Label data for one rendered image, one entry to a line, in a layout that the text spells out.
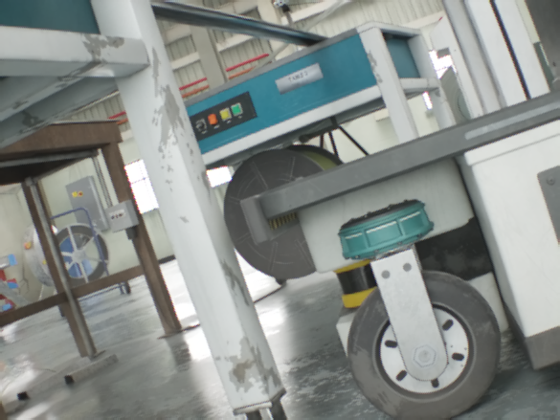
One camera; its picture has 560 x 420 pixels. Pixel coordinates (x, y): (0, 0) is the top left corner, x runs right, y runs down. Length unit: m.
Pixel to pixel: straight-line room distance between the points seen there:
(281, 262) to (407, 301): 1.98
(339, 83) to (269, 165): 0.46
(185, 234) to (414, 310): 0.28
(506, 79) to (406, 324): 0.33
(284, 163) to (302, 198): 1.97
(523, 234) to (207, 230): 0.36
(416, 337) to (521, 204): 0.20
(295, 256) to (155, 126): 1.91
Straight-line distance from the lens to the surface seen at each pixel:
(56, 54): 0.83
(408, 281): 0.92
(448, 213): 1.06
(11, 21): 0.89
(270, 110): 2.65
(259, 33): 2.17
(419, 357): 0.94
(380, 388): 0.97
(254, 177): 2.88
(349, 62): 2.54
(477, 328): 0.95
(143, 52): 0.99
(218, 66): 9.51
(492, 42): 1.04
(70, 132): 2.78
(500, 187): 0.85
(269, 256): 2.90
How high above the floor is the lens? 0.30
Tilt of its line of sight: 1 degrees down
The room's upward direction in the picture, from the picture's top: 19 degrees counter-clockwise
